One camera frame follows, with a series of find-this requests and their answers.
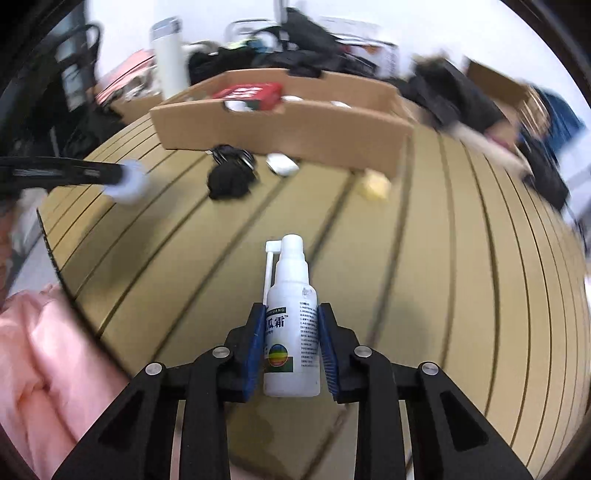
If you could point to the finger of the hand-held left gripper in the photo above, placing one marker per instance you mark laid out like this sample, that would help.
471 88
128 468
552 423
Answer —
69 173

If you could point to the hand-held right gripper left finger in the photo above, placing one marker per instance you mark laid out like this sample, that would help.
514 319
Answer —
254 350

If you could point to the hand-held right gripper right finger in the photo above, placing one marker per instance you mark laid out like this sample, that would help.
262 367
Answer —
328 350

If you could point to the white spray bottle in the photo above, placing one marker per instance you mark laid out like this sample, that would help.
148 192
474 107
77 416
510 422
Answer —
291 323

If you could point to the red printed box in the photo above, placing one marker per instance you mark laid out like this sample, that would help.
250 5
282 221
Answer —
251 93

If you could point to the shallow cardboard box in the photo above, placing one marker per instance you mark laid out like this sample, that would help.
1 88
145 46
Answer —
300 129

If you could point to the cardboard box with clothes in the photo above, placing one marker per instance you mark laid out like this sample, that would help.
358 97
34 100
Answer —
134 107

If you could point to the wooden slatted folding table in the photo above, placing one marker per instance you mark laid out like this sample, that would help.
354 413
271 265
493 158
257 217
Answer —
415 277

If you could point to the pink bag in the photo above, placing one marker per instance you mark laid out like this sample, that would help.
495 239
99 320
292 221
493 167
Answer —
127 74

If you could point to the white thermos bottle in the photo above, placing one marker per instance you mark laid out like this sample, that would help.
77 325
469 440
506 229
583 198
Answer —
170 60

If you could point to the black key pouch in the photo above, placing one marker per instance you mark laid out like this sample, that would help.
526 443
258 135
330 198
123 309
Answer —
228 180

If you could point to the pale yellow block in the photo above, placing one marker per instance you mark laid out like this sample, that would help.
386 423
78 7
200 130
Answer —
376 184

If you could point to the white tissue packet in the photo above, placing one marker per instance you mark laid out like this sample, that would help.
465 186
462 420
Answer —
236 105

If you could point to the white earbuds case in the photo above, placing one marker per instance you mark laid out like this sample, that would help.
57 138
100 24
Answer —
282 165

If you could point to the pink padded jacket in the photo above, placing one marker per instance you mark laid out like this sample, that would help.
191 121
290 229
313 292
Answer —
46 383

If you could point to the small pink white packet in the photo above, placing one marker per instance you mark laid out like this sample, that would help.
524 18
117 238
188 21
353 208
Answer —
341 104
292 98

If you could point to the black luggage bag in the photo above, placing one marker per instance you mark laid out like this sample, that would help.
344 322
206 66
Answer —
547 175

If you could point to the crumpled black garment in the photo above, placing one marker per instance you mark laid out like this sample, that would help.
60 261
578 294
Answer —
457 97

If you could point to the white printed box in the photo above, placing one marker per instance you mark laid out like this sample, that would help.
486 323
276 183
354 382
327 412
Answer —
364 37

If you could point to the blue bag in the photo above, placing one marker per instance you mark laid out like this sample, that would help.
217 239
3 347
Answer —
561 120

